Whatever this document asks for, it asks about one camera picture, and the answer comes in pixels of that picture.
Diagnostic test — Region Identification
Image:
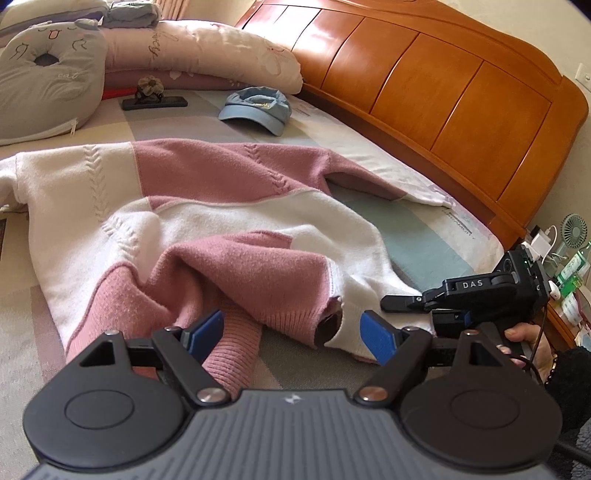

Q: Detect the red object under quilt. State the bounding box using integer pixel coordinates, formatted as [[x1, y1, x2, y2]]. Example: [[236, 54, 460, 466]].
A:
[[102, 89, 127, 100]]

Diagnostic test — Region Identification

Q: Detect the grey pillow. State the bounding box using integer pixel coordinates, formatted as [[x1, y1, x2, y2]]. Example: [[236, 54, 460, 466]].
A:
[[1, 0, 109, 35]]

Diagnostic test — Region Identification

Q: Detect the white charger plug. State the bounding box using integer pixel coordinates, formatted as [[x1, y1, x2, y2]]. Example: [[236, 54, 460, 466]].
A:
[[530, 225, 558, 262]]

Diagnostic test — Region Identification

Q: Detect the pink floral folded quilt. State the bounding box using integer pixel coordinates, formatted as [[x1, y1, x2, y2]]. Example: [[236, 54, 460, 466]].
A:
[[101, 20, 304, 94]]

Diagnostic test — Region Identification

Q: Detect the folded grey-green cloth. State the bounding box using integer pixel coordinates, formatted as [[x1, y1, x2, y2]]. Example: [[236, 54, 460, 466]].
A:
[[102, 1, 161, 29]]

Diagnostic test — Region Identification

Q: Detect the person right hand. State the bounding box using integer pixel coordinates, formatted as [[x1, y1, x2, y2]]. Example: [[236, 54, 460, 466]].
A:
[[504, 323, 557, 385]]

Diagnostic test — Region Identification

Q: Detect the small green desk fan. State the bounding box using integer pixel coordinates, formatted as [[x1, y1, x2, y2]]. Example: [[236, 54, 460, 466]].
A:
[[555, 213, 588, 258]]

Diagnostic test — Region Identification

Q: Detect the wooden nightstand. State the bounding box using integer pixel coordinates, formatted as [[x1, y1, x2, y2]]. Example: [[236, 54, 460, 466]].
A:
[[530, 257, 591, 351]]

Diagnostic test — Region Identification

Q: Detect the pink floral curtain right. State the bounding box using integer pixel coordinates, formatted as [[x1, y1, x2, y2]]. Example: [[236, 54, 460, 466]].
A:
[[153, 0, 190, 20]]

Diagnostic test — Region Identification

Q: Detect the black phone with flower holder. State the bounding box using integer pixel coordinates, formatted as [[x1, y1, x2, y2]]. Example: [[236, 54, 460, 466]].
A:
[[120, 75, 188, 111]]

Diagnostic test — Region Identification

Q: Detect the wooden headboard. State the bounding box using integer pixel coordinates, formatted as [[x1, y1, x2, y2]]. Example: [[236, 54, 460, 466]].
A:
[[238, 1, 588, 246]]

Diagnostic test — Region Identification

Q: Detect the blue baseball cap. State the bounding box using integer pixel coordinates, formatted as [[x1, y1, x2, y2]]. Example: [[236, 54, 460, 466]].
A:
[[218, 86, 291, 137]]

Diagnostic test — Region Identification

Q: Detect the pink and white sweater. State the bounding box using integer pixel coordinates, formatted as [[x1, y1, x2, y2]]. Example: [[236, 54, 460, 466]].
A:
[[0, 138, 456, 393]]

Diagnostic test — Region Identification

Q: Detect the grey cat face cushion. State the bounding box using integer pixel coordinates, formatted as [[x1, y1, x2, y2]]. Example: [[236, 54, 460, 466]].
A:
[[1, 19, 107, 146]]

